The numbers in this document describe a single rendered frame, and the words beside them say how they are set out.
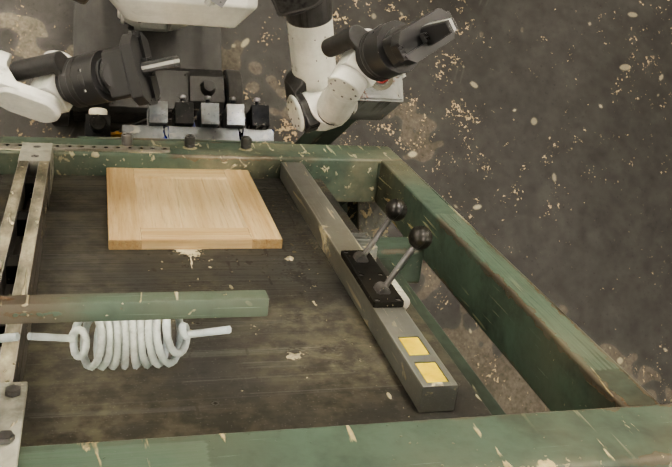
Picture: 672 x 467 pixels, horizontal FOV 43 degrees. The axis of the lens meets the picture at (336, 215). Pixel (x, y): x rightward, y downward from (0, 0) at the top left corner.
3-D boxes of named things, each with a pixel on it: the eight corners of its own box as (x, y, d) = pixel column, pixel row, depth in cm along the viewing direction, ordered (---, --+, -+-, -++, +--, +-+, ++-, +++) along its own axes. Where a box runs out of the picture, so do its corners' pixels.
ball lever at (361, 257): (362, 264, 147) (407, 202, 145) (368, 274, 144) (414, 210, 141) (345, 255, 146) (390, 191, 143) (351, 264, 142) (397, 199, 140)
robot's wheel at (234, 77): (217, 88, 289) (226, 57, 272) (232, 89, 291) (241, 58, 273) (220, 141, 282) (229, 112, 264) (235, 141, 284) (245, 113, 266)
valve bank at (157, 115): (271, 113, 231) (290, 87, 208) (272, 165, 229) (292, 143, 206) (79, 106, 218) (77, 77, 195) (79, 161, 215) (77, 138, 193)
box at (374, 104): (378, 77, 222) (402, 53, 205) (380, 121, 220) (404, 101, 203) (334, 75, 219) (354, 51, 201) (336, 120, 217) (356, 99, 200)
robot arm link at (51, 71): (95, 116, 147) (43, 126, 151) (111, 71, 153) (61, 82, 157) (55, 71, 139) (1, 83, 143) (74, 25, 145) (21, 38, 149)
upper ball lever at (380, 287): (383, 295, 136) (432, 228, 134) (390, 306, 133) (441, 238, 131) (365, 285, 135) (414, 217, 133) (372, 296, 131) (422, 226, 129)
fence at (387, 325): (300, 178, 198) (302, 162, 197) (453, 410, 113) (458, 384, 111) (279, 178, 197) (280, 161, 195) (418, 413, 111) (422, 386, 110)
